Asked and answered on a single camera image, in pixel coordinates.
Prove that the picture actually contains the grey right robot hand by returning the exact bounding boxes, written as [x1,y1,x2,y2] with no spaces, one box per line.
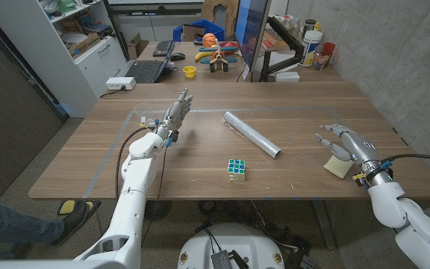
[314,124,391,186]

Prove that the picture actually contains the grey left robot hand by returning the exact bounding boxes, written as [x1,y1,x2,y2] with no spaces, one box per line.
[155,87,194,145]

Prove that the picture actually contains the cream sponge block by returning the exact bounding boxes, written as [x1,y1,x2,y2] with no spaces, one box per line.
[322,154,355,179]

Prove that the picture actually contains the plastic wrap roll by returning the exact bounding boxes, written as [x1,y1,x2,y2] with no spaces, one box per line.
[222,111,282,159]

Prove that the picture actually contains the Rubik's cube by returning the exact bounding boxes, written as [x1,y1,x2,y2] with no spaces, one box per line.
[227,158,246,183]

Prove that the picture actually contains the clear plastic cup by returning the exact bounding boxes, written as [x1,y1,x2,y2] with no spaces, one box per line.
[132,102,156,128]

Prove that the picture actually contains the black laptop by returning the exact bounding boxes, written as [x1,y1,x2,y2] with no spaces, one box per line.
[124,40,178,84]

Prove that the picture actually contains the white power strip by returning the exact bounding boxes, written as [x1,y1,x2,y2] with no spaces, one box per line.
[105,76,137,91]

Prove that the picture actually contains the black keyboard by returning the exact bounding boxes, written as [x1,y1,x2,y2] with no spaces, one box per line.
[152,39,176,58]

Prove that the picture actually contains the wooden toy airplane teal wings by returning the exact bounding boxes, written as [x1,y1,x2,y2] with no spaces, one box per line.
[199,38,239,73]

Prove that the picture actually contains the open cardboard box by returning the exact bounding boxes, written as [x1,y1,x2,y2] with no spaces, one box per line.
[127,32,149,60]

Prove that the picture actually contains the small orange basketball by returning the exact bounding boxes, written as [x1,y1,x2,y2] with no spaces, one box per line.
[202,32,217,49]

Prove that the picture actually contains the red bowl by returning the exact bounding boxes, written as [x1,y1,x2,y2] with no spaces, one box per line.
[218,40,240,55]

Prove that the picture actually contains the round black fan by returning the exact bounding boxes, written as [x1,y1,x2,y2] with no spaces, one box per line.
[143,200,173,221]

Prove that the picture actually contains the blue plastic bin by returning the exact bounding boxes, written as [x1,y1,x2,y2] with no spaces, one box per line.
[172,18,226,43]

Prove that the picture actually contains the clear glass jar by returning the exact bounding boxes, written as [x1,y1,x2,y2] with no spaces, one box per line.
[314,50,331,71]

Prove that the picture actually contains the small white box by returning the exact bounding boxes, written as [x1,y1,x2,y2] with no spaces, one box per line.
[274,71,301,83]

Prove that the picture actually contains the red cup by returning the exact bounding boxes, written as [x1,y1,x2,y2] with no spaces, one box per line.
[321,42,337,58]

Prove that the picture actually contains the white labelled canister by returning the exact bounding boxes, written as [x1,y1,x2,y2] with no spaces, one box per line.
[299,29,323,68]

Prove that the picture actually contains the brown cardboard sheet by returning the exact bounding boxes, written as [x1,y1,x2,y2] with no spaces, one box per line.
[201,0,240,29]

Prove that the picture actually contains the printed cardboard box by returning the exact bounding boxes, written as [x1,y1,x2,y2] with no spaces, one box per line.
[67,32,101,58]

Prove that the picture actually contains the flat computer monitor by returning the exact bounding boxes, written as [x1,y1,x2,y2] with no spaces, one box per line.
[234,0,272,72]

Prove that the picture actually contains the white plate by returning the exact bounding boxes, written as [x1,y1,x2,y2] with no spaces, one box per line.
[60,32,88,45]

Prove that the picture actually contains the dark-lidded jar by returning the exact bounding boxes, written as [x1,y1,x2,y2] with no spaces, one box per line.
[302,19,317,38]

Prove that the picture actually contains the white shelf cabinet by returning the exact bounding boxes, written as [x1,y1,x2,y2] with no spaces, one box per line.
[0,0,130,118]

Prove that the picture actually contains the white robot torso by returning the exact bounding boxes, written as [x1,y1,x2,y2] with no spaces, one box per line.
[177,223,286,269]

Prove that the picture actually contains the black slipper yellow insole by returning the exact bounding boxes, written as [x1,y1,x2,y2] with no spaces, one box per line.
[57,199,102,218]
[52,201,91,247]

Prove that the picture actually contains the grey finned electronics module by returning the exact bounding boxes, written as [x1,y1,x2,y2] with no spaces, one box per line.
[210,250,234,269]

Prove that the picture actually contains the person's leg in jeans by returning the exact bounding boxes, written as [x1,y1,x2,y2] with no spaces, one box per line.
[0,198,66,261]

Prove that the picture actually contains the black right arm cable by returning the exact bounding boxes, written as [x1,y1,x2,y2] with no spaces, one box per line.
[388,152,430,166]

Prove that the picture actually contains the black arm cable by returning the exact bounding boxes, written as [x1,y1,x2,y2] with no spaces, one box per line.
[114,126,158,202]
[388,152,430,166]

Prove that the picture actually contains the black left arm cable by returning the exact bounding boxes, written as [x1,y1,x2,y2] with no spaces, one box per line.
[114,126,158,202]

